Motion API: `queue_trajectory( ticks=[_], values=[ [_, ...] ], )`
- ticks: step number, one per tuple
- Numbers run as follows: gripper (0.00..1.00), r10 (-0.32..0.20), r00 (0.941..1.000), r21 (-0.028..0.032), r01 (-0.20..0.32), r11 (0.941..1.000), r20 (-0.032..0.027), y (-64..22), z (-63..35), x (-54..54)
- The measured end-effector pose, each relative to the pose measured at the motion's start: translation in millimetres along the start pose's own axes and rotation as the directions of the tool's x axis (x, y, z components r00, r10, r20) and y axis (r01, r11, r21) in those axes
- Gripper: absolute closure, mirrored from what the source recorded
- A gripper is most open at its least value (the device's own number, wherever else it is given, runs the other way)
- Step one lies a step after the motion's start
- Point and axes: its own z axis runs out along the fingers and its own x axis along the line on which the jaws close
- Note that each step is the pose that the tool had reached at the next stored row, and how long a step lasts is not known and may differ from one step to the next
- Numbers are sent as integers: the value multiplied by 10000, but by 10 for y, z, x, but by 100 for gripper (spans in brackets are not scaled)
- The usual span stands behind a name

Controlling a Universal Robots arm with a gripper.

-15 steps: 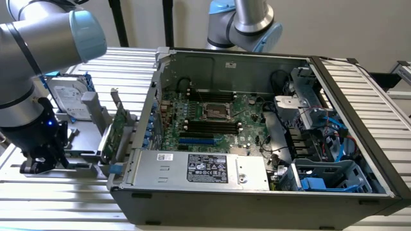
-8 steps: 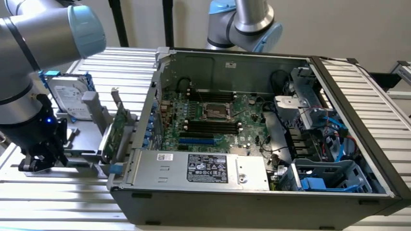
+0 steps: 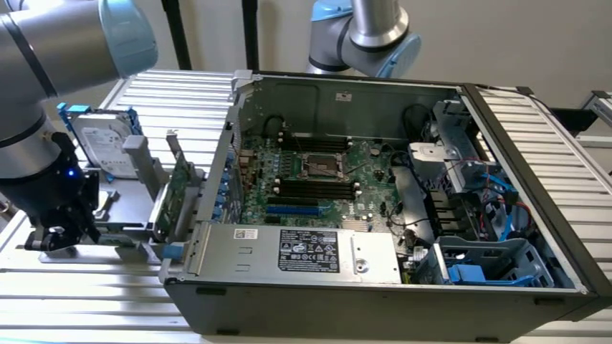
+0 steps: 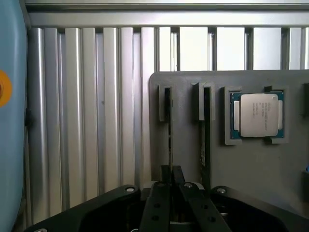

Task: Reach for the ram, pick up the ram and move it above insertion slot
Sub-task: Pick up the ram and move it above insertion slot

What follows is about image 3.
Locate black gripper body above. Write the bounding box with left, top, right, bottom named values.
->
left=0, top=168, right=100, bottom=234

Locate green RAM stick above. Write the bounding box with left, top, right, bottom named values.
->
left=97, top=234, right=144, bottom=245

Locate blue expansion slot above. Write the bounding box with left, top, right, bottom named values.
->
left=265, top=204, right=320, bottom=216

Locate black RAM slot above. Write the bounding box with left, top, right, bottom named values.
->
left=276, top=187, right=360, bottom=195
left=278, top=137, right=349, bottom=143
left=278, top=141, right=350, bottom=148
left=276, top=192, right=360, bottom=200
left=278, top=133, right=349, bottom=139
left=276, top=177, right=358, bottom=184
left=276, top=182, right=360, bottom=189

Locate green graphics card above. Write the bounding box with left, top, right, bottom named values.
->
left=150, top=129, right=208, bottom=242

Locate blue case latch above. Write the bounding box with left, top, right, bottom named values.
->
left=161, top=242, right=185, bottom=262

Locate silver hard disk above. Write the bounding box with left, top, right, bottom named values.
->
left=72, top=113, right=137, bottom=179

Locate grey parts rack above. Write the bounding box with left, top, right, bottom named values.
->
left=37, top=134, right=210, bottom=267

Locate blue disk caddy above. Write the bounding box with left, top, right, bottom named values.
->
left=56, top=102, right=144, bottom=182

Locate silver power supply unit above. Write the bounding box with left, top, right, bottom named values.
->
left=188, top=224, right=404, bottom=285

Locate CPU socket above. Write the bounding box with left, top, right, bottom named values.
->
left=292, top=152, right=349, bottom=181

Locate thin black pole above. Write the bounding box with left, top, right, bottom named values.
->
left=164, top=0, right=193, bottom=71

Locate silver chipset heatsink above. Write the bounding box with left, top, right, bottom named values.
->
left=340, top=219, right=374, bottom=232

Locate green motherboard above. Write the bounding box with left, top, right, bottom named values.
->
left=232, top=138, right=408, bottom=238

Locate thick black pole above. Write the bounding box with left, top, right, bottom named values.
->
left=240, top=0, right=262, bottom=71

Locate open black PC case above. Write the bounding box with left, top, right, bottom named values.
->
left=158, top=70, right=612, bottom=335

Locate grey metal disk bay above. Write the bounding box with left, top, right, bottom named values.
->
left=406, top=99, right=509, bottom=196

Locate grey plastic drive cage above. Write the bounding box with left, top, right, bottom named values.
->
left=414, top=235, right=560, bottom=288

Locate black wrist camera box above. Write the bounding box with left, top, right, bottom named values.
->
left=49, top=131, right=81, bottom=180

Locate black short wire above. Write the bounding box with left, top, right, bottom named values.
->
left=264, top=114, right=284, bottom=138

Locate black looped wire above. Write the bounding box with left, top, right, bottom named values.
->
left=400, top=103, right=432, bottom=141

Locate black fan duct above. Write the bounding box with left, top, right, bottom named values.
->
left=422, top=188, right=485, bottom=242

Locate blue wire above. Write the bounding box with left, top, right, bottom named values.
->
left=481, top=171, right=521, bottom=242

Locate red wire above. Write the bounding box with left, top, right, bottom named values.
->
left=444, top=160, right=532, bottom=232

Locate black cable on table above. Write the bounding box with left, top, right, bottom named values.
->
left=476, top=83, right=577, bottom=134

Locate aluminium frame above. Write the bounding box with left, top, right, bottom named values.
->
left=574, top=90, right=612, bottom=148

